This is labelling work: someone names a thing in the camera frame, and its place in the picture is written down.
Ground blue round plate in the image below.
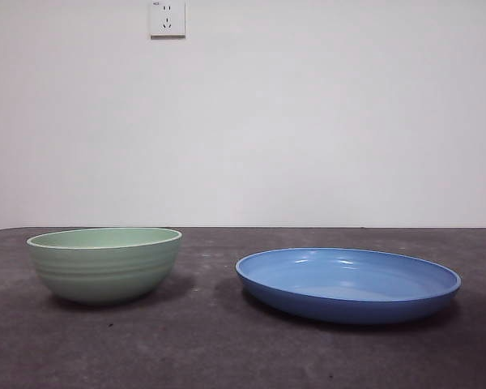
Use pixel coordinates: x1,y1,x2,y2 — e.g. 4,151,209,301
234,247,462,325

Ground green ribbed bowl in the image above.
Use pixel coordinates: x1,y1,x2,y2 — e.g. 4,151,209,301
26,227,184,305

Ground white wall socket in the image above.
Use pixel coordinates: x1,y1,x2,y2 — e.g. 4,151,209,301
149,0,186,41

